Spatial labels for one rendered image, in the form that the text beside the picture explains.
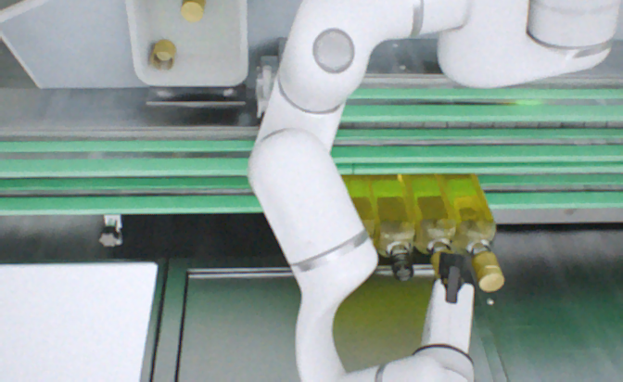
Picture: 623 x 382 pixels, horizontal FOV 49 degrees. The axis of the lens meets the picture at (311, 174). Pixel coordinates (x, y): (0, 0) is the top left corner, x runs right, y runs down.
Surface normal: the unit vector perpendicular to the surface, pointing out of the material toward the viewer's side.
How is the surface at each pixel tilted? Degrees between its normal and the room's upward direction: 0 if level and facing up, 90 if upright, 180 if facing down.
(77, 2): 0
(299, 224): 34
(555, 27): 42
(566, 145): 90
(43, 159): 90
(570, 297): 89
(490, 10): 5
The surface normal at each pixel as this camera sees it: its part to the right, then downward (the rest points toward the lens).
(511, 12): 0.42, 0.50
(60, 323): 0.04, -0.79
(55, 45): 0.06, 0.61
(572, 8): -0.33, 0.60
